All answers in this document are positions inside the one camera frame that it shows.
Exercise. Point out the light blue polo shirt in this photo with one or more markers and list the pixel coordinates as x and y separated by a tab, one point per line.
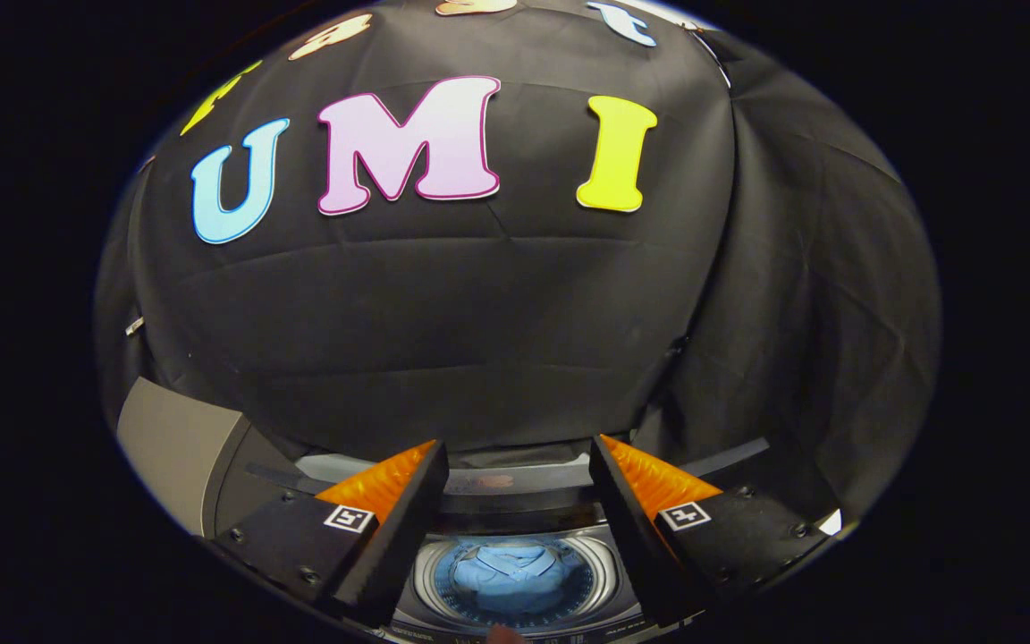
510	577

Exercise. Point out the grey washing machine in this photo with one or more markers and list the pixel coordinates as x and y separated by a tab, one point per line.
515	478

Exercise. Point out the white printed panel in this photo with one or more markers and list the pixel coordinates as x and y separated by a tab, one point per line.
830	521

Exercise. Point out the silver clip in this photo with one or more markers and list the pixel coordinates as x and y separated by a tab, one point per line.
134	326

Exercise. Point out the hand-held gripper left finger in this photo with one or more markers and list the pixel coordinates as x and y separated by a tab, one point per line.
399	546

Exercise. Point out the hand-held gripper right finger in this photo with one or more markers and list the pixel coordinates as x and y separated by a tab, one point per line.
636	537

